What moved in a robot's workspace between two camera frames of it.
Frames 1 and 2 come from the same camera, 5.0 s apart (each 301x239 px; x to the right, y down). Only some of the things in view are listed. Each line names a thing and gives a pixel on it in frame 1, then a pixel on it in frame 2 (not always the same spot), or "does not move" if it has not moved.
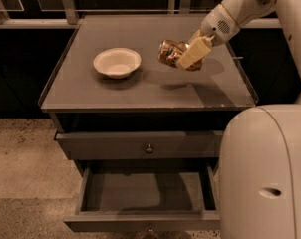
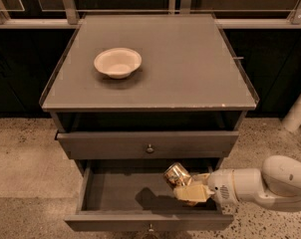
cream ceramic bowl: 117,63 does not move
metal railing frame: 68,17 does not move
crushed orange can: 170,51 → 176,175
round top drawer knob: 149,149 does not move
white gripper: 217,28 → 220,185
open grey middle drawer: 146,196 does not move
